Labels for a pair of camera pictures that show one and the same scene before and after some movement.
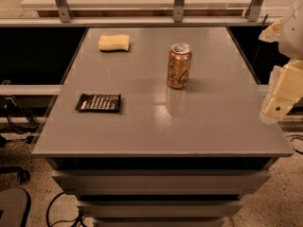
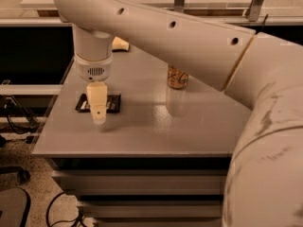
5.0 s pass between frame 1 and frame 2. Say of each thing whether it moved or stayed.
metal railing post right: stayed
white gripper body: moved
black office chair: stayed
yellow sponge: stayed
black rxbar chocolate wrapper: stayed
